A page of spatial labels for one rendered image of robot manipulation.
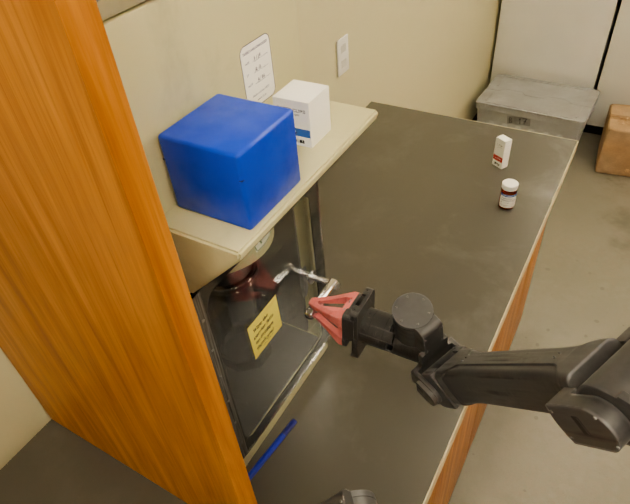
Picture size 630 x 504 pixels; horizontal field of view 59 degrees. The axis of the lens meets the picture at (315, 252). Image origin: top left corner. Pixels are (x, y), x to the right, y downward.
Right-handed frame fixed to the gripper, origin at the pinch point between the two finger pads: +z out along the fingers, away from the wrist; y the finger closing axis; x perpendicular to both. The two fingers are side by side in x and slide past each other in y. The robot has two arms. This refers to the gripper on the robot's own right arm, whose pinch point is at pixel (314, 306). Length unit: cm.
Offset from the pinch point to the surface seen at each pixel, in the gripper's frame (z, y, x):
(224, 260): -3.2, 28.6, 22.1
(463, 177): -3, -23, -83
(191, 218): 2.7, 30.3, 19.5
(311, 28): 46, 13, -84
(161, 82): 6.1, 43.4, 15.8
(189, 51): 5.9, 44.8, 11.1
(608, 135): -39, -87, -254
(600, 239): -49, -113, -195
